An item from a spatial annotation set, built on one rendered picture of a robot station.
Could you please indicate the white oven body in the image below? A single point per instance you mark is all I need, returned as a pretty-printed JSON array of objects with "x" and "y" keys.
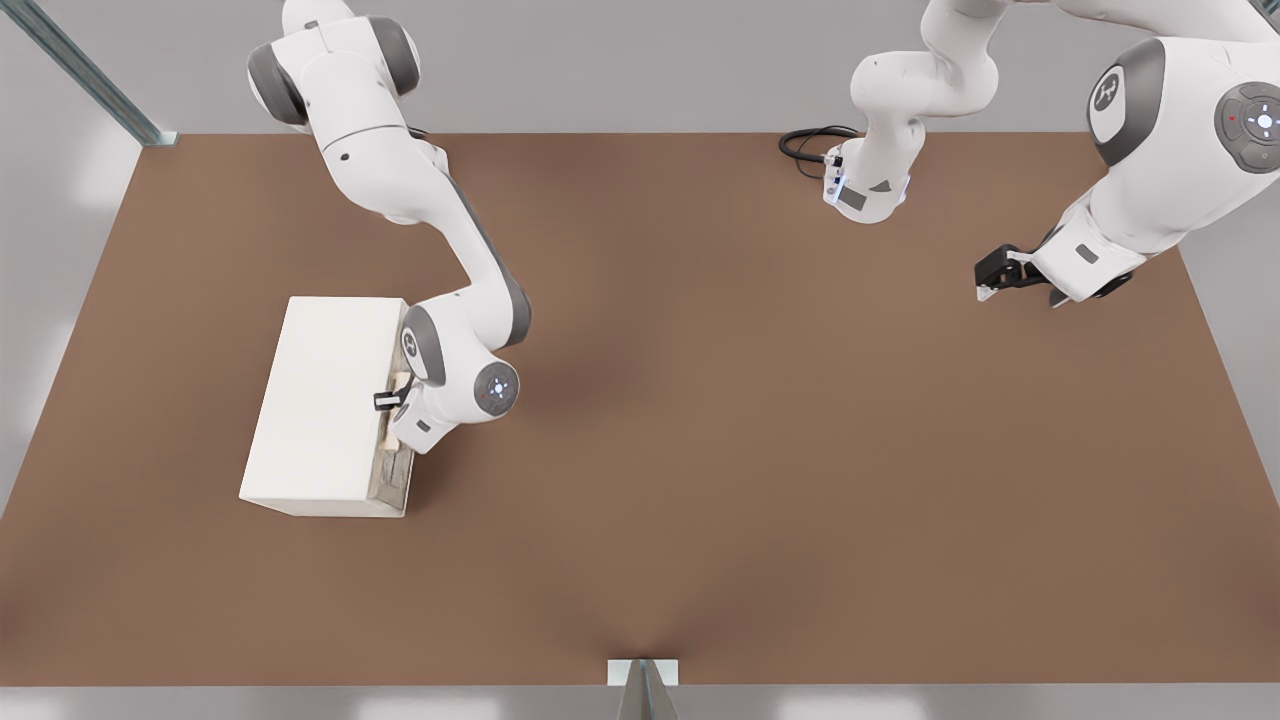
[{"x": 320, "y": 400}]

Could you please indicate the silver frame post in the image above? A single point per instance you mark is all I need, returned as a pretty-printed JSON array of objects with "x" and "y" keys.
[
  {"x": 90, "y": 75},
  {"x": 643, "y": 688}
]

